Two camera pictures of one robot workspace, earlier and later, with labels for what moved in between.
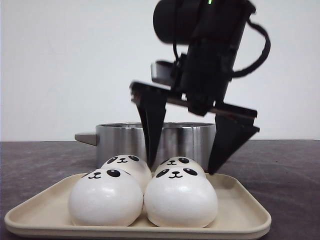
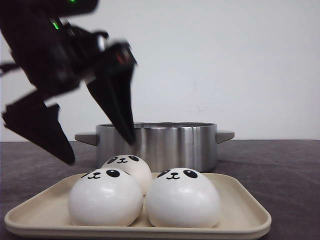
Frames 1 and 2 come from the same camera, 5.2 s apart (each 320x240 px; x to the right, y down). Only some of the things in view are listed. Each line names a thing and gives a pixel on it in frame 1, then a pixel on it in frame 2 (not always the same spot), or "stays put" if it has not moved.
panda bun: x=134 y=165 stays put
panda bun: x=106 y=197 stays put
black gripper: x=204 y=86 -> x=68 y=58
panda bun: x=180 y=197 stays put
